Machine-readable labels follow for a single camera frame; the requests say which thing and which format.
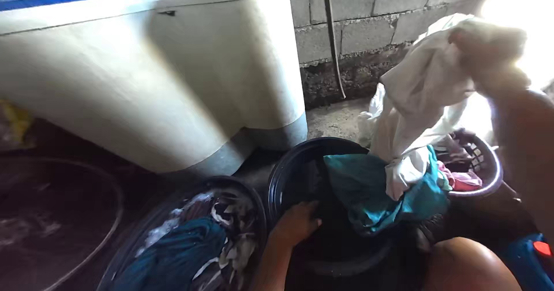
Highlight white blue washing machine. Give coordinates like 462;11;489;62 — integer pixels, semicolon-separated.
0;0;308;177

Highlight pile of wet clothes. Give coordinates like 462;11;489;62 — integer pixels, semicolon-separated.
113;189;259;291

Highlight large dark round tub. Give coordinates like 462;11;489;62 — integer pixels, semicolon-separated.
0;156;124;291

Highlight pile of pink clothes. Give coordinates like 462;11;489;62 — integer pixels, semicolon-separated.
434;134;483;192

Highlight black basin with soapy rim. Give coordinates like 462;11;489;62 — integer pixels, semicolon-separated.
96;176;267;291

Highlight person's left forearm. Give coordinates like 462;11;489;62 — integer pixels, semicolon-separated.
253;235;295;291

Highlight person's legs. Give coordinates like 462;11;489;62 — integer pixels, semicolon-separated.
422;237;523;291

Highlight round plastic laundry basket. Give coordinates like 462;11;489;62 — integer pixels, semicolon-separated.
434;129;504;198

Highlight white and teal garment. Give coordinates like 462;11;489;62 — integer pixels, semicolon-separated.
323;13;481;236

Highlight blue container with red cap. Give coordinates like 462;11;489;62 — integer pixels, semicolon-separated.
504;233;554;291

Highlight yellow plastic packet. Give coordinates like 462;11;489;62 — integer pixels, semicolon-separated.
0;99;34;151

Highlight round black basin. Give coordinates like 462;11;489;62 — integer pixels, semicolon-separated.
268;136;394;277

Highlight white plastic bag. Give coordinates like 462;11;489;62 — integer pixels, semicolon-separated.
357;82;387;149

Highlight person's right hand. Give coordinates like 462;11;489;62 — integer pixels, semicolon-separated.
448;19;531;96

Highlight person's left hand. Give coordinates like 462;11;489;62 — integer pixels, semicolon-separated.
269;200;323;248

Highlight person's right forearm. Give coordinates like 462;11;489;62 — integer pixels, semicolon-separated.
482;87;554;244

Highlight thin grey hose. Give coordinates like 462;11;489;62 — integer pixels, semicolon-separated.
321;0;347;100

